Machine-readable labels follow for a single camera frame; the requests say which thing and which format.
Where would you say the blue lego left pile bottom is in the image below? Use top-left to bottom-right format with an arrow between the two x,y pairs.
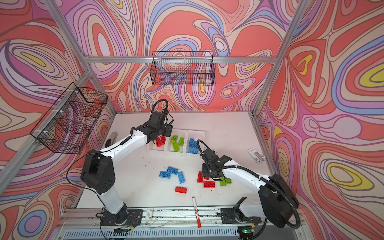
159,171 -> 172,179

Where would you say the white three-compartment tray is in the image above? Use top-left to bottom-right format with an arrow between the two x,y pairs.
147,129 -> 205,158

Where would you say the red white marker pen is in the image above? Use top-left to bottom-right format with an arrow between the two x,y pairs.
192,197 -> 202,229

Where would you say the black wire basket left wall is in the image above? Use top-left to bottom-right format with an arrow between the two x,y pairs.
30,83 -> 108,155

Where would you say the small green lego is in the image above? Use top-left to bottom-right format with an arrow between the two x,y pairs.
178,138 -> 185,146

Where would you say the black wire basket wall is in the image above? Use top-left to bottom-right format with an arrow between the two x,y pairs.
150,50 -> 216,86
30,83 -> 108,155

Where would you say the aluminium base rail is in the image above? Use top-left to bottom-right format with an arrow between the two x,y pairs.
52,206 -> 309,240

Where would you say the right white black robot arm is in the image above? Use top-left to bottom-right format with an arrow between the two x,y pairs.
200,148 -> 301,229

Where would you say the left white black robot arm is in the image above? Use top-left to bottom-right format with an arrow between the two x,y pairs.
81,110 -> 173,225

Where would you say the red lego centre cluster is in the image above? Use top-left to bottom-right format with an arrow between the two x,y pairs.
197,171 -> 204,184

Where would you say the blue lego left pile top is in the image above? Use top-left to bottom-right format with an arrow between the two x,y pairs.
167,167 -> 179,175

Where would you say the red lego front lone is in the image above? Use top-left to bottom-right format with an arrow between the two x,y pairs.
175,186 -> 187,194

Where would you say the green lego right pair left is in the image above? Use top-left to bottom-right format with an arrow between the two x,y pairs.
219,177 -> 227,187

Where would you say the black grey stapler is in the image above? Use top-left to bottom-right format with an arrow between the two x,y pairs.
105,132 -> 118,148

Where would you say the black wire basket back wall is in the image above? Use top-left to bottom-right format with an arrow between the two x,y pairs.
150,50 -> 216,86

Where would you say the white clear plastic part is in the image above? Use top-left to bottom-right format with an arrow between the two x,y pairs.
248,147 -> 266,164

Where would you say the red lego beside blue pile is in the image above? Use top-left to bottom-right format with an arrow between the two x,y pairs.
160,136 -> 166,146

